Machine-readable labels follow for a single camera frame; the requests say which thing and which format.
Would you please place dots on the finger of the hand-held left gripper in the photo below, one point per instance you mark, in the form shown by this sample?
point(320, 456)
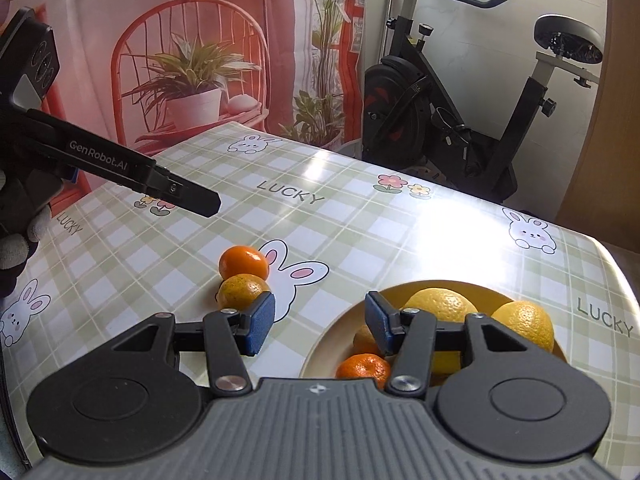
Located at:
point(125, 165)

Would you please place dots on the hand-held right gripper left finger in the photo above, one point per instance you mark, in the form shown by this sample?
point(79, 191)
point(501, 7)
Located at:
point(260, 327)

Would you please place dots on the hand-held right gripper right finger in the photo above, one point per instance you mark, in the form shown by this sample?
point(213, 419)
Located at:
point(377, 325)

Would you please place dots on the beige round plate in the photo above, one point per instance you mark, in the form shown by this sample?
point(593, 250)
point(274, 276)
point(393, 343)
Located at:
point(340, 330)

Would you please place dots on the dull yellowish orange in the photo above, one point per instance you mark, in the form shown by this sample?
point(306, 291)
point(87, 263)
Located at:
point(240, 291)

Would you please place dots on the small orange mandarin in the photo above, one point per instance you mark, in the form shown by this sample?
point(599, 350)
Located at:
point(362, 367)

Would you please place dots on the large yellow lemon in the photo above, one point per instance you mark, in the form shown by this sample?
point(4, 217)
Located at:
point(440, 302)

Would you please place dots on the bright orange mandarin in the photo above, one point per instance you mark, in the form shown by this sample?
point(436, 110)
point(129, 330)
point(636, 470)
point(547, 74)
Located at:
point(244, 261)

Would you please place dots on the smaller yellow lemon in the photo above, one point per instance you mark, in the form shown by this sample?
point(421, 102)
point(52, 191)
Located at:
point(525, 325)

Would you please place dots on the person's left hand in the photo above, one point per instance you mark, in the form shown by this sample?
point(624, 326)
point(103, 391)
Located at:
point(15, 255)

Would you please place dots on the green checked rabbit tablecloth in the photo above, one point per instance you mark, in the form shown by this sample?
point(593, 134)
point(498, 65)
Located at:
point(350, 240)

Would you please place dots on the red printed backdrop cloth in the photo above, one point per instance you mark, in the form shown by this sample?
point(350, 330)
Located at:
point(175, 10)

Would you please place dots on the black exercise bike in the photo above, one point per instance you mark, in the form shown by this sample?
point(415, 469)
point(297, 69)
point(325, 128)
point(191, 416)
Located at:
point(400, 90)

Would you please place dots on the wooden board panel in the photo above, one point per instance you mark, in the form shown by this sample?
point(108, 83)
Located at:
point(615, 160)

